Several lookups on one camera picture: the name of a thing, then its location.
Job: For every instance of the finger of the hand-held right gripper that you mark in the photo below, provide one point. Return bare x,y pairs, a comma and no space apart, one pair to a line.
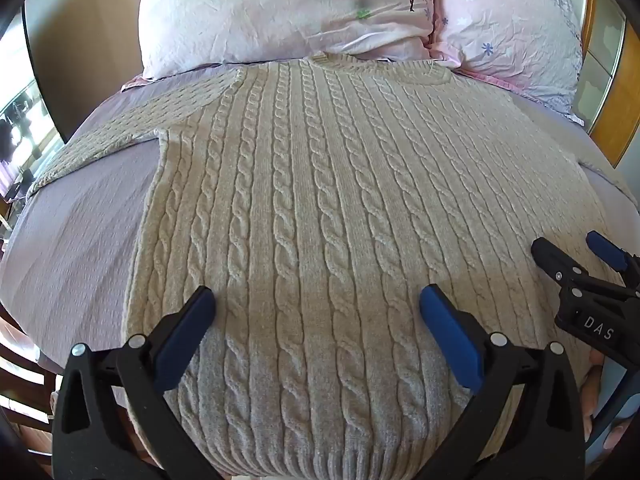
552,260
607,250

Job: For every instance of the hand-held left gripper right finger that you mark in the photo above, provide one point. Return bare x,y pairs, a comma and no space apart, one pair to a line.
447,330

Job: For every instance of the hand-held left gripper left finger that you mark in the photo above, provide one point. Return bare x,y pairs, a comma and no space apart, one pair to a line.
187,322

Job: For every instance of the person's right hand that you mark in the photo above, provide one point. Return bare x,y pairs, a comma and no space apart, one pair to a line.
592,390

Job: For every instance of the lavender bed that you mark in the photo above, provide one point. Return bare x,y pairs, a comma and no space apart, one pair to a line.
75,245

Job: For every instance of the wooden headboard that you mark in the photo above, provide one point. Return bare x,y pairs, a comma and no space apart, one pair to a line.
607,85

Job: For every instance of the wooden chair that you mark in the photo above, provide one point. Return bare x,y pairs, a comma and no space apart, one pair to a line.
22,410

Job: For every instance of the pink floral pillow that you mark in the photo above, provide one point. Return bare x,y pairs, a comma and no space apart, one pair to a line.
280,10
505,25

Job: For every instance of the window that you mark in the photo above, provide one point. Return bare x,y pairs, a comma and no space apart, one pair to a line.
20,130

